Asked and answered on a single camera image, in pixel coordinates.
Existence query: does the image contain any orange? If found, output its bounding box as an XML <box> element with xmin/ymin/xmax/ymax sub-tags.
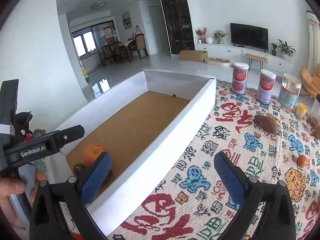
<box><xmin>82</xmin><ymin>144</ymin><xmax>107</xmax><ymax>166</ymax></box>

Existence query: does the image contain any brown sweet potato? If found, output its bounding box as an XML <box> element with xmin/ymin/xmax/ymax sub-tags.
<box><xmin>254</xmin><ymin>115</ymin><xmax>279</xmax><ymax>134</ymax></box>

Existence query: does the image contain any person's left hand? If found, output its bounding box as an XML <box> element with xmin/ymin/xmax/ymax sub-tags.
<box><xmin>0</xmin><ymin>169</ymin><xmax>48</xmax><ymax>228</ymax></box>

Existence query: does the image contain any small orange tangerine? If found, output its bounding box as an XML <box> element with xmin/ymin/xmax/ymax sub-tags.
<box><xmin>297</xmin><ymin>154</ymin><xmax>307</xmax><ymax>167</ymax></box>

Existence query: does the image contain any white cardboard box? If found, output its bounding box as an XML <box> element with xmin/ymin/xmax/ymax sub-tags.
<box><xmin>45</xmin><ymin>70</ymin><xmax>216</xmax><ymax>235</ymax></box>

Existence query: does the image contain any patterned woven tablecloth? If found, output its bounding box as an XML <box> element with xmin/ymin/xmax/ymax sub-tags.
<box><xmin>109</xmin><ymin>81</ymin><xmax>319</xmax><ymax>239</ymax></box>

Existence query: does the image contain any brown kiwi fruit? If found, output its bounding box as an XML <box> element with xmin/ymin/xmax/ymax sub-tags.
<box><xmin>306</xmin><ymin>116</ymin><xmax>318</xmax><ymax>128</ymax></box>

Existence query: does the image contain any small yellow-lid jar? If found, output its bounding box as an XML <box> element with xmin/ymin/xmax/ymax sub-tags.
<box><xmin>296</xmin><ymin>103</ymin><xmax>307</xmax><ymax>118</ymax></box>

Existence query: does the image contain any clear glass jar gold lid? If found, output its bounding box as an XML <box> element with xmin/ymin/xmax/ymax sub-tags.
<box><xmin>278</xmin><ymin>73</ymin><xmax>302</xmax><ymax>111</ymax></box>

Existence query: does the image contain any wooden dining chair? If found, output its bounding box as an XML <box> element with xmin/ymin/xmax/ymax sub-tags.
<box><xmin>135</xmin><ymin>34</ymin><xmax>149</xmax><ymax>59</ymax></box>

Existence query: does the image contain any tan cushion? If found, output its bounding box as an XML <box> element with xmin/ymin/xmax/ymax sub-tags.
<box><xmin>299</xmin><ymin>63</ymin><xmax>320</xmax><ymax>98</ymax></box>

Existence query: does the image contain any orange-label can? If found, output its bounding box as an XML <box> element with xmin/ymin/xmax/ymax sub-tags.
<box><xmin>231</xmin><ymin>62</ymin><xmax>249</xmax><ymax>95</ymax></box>

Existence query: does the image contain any brown cardboard box on floor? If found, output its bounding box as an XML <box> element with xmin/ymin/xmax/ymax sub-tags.
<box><xmin>179</xmin><ymin>50</ymin><xmax>208</xmax><ymax>62</ymax></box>

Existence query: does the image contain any small wooden stool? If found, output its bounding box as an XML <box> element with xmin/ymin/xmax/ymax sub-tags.
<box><xmin>245</xmin><ymin>54</ymin><xmax>268</xmax><ymax>70</ymax></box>

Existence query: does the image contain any potted green plant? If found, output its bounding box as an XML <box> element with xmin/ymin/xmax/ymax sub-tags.
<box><xmin>278</xmin><ymin>39</ymin><xmax>296</xmax><ymax>60</ymax></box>

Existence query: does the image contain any red flower vase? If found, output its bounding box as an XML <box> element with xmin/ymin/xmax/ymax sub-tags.
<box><xmin>196</xmin><ymin>27</ymin><xmax>207</xmax><ymax>43</ymax></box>

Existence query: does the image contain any dark glass cabinet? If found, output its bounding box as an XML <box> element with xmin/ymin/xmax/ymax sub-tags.
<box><xmin>161</xmin><ymin>0</ymin><xmax>195</xmax><ymax>54</ymax></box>

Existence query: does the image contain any white tv cabinet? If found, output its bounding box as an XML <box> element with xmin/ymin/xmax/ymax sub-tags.
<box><xmin>195</xmin><ymin>43</ymin><xmax>293</xmax><ymax>74</ymax></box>

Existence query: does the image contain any black television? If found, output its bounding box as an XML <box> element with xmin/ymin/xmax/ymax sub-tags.
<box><xmin>230</xmin><ymin>23</ymin><xmax>268</xmax><ymax>50</ymax></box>

